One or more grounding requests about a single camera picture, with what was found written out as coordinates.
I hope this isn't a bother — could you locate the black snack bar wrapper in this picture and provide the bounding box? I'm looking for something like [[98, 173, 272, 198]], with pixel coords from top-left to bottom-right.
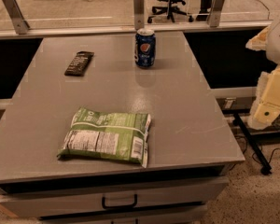
[[64, 51, 94, 77]]

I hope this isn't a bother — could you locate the grey drawer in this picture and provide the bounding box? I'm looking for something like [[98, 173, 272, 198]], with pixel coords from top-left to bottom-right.
[[0, 176, 229, 217], [41, 205, 207, 224]]

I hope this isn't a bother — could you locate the black drawer handle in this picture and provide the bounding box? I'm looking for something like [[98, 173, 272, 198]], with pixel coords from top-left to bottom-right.
[[101, 194, 138, 210]]

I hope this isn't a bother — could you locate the middle metal bracket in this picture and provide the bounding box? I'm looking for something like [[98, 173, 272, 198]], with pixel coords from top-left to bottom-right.
[[133, 0, 145, 30]]

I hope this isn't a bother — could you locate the metal bracket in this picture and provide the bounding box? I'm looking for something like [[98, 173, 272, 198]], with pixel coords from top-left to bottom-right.
[[207, 0, 225, 27], [2, 0, 30, 35], [133, 0, 145, 30]]

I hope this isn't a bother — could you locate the black floor cable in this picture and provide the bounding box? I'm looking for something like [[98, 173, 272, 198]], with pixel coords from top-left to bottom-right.
[[251, 147, 280, 166]]

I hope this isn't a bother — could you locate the black table leg stand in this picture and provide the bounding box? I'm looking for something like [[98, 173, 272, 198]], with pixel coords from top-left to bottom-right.
[[233, 113, 272, 175]]

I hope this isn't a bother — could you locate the left metal bracket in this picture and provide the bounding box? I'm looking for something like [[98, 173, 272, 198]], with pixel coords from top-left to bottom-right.
[[2, 0, 30, 35]]

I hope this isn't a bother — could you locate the right metal bracket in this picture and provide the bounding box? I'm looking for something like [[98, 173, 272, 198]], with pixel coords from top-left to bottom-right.
[[207, 0, 225, 27]]

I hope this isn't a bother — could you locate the grey lower drawer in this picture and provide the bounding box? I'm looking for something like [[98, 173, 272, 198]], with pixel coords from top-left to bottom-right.
[[41, 205, 207, 224]]

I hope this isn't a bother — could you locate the green chip bag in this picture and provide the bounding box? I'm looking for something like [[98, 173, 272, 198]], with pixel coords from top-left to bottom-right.
[[57, 107, 151, 168]]

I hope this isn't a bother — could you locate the grey upper drawer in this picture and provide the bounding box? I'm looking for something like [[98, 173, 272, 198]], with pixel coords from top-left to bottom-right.
[[0, 176, 229, 217]]

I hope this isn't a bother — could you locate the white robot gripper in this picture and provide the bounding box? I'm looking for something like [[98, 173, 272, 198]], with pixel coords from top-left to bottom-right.
[[245, 15, 280, 130]]

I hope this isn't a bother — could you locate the blue pepsi can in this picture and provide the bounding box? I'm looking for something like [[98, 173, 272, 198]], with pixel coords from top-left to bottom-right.
[[134, 28, 156, 68]]

